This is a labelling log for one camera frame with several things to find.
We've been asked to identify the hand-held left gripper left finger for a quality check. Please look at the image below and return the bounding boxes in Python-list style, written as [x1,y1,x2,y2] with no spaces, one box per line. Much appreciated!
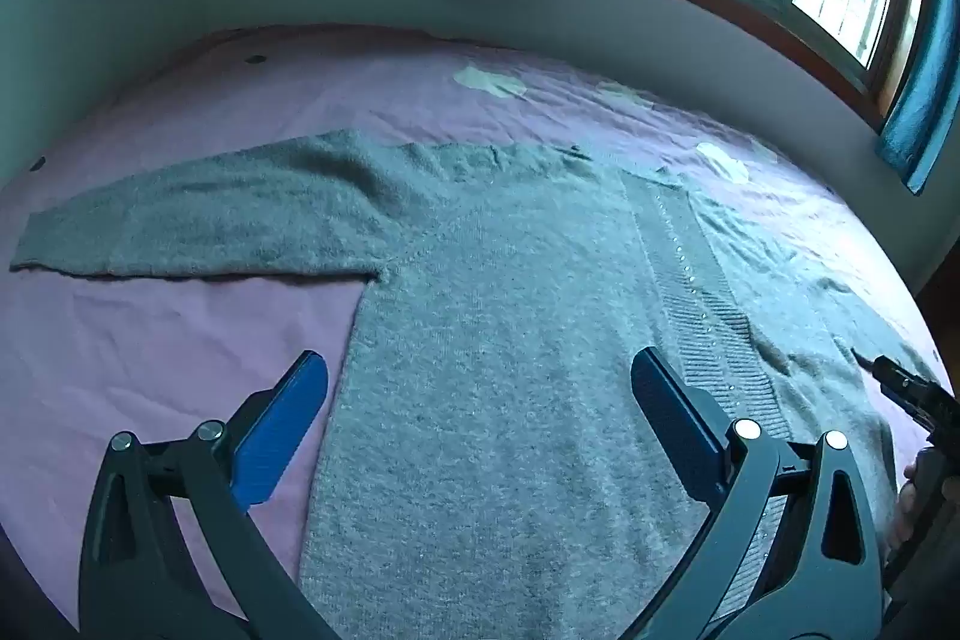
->
[77,350,338,640]

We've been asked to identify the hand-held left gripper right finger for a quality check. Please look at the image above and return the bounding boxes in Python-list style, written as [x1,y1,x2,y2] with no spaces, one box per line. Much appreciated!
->
[622,346,890,640]

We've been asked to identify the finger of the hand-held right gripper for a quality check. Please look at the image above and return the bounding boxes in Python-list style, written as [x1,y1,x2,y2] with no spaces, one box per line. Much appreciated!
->
[850,346,940,421]

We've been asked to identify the grey knit sweater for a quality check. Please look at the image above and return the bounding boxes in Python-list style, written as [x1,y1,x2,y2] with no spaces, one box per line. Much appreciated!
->
[9,128,942,640]

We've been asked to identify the person's right hand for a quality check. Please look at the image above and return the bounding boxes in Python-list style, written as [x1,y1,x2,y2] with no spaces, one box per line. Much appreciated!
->
[895,458,921,552]

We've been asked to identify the pink polka-dot bedsheet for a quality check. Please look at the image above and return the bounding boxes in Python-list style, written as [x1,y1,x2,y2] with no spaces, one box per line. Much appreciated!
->
[0,25,957,640]

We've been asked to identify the teal curtain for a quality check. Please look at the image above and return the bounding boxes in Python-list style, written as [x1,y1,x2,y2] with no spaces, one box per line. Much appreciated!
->
[874,0,960,195]

